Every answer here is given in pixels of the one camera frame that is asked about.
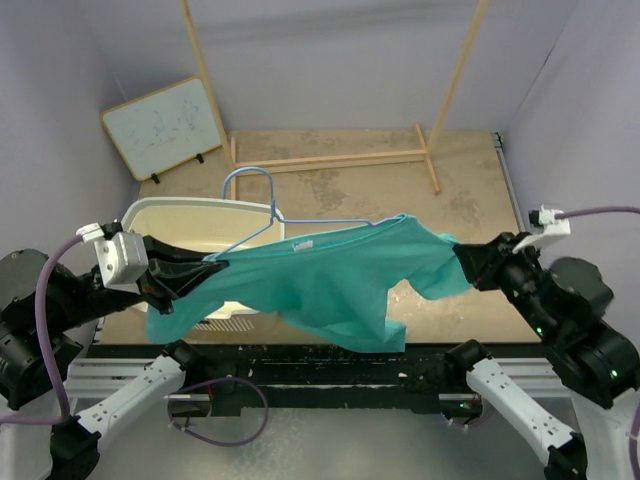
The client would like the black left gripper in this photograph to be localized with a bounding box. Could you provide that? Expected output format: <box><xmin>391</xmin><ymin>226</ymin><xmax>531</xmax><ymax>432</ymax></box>
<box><xmin>47</xmin><ymin>230</ymin><xmax>229</xmax><ymax>328</ymax></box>

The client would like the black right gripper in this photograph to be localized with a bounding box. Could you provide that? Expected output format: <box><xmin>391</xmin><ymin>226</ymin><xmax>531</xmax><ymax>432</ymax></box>
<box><xmin>453</xmin><ymin>227</ymin><xmax>560</xmax><ymax>337</ymax></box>

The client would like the light blue wire hanger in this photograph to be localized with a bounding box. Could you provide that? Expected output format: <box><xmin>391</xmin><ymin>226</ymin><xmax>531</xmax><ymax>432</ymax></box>
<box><xmin>204</xmin><ymin>166</ymin><xmax>401</xmax><ymax>262</ymax></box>

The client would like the teal t shirt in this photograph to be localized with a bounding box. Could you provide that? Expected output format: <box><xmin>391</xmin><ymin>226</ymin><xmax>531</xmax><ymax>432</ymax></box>
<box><xmin>146</xmin><ymin>214</ymin><xmax>471</xmax><ymax>353</ymax></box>

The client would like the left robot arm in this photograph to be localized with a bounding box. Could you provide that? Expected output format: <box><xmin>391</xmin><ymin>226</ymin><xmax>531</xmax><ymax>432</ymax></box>
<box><xmin>1</xmin><ymin>224</ymin><xmax>225</xmax><ymax>479</ymax></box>

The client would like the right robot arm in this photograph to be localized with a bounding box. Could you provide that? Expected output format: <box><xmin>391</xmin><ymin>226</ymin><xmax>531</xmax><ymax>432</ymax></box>
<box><xmin>444</xmin><ymin>233</ymin><xmax>639</xmax><ymax>479</ymax></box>

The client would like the white perforated laundry basket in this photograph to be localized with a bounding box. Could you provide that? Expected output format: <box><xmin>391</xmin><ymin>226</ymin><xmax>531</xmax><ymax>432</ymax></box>
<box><xmin>122</xmin><ymin>197</ymin><xmax>278</xmax><ymax>342</ymax></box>

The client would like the wooden clothes rack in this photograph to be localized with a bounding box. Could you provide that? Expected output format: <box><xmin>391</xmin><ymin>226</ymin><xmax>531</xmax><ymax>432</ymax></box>
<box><xmin>178</xmin><ymin>0</ymin><xmax>491</xmax><ymax>196</ymax></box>

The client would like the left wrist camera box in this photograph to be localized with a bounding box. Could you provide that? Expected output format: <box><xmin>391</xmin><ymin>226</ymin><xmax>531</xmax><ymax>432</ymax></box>
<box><xmin>76</xmin><ymin>222</ymin><xmax>149</xmax><ymax>293</ymax></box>

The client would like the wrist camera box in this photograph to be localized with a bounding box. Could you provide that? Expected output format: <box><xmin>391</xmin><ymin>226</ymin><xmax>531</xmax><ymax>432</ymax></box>
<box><xmin>76</xmin><ymin>222</ymin><xmax>149</xmax><ymax>293</ymax></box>
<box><xmin>512</xmin><ymin>205</ymin><xmax>571</xmax><ymax>254</ymax></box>

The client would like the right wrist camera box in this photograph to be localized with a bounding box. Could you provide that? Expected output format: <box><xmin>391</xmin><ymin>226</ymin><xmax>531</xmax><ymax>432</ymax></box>
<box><xmin>512</xmin><ymin>205</ymin><xmax>571</xmax><ymax>254</ymax></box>

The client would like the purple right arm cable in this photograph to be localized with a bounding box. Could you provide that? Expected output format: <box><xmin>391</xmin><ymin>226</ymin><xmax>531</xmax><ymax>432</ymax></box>
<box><xmin>559</xmin><ymin>204</ymin><xmax>640</xmax><ymax>221</ymax></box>

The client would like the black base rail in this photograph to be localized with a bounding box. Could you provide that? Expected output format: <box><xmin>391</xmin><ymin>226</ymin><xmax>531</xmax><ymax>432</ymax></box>
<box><xmin>86</xmin><ymin>344</ymin><xmax>559</xmax><ymax>416</ymax></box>

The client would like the purple floor cable loop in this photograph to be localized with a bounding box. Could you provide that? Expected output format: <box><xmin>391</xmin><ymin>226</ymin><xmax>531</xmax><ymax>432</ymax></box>
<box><xmin>166</xmin><ymin>375</ymin><xmax>270</xmax><ymax>447</ymax></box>

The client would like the small whiteboard yellow frame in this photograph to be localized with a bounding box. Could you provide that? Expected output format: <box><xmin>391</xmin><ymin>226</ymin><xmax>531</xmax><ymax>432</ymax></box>
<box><xmin>100</xmin><ymin>76</ymin><xmax>222</xmax><ymax>182</ymax></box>

